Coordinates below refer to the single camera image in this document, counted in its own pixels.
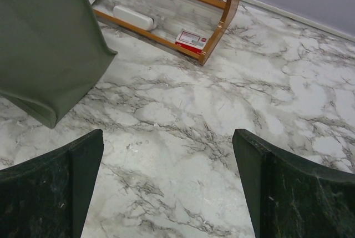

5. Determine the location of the white eraser case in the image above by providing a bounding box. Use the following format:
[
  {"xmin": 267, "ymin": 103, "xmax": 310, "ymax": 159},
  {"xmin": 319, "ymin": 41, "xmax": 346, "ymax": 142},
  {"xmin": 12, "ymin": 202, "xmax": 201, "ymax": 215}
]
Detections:
[{"xmin": 113, "ymin": 6, "xmax": 156, "ymax": 31}]

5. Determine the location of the red card box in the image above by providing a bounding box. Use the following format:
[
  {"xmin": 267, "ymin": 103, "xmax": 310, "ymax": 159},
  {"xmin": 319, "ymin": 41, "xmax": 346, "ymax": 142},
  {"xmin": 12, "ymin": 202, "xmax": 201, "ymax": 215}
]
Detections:
[{"xmin": 175, "ymin": 29, "xmax": 209, "ymax": 54}]

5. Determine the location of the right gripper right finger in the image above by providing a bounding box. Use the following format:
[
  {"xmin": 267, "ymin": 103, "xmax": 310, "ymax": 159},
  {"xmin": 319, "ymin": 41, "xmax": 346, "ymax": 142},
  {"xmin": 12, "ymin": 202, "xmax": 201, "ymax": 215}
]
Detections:
[{"xmin": 232, "ymin": 129, "xmax": 354, "ymax": 237}]

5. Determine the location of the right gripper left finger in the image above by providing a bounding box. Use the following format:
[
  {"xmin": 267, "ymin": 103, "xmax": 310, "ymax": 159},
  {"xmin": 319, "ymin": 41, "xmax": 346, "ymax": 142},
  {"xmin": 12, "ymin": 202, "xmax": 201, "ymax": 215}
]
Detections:
[{"xmin": 1, "ymin": 129, "xmax": 104, "ymax": 237}]

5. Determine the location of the green canvas bag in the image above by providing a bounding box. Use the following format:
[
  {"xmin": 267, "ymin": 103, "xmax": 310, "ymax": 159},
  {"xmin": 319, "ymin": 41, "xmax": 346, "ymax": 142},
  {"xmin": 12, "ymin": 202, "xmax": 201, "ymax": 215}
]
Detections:
[{"xmin": 1, "ymin": 0, "xmax": 116, "ymax": 128}]

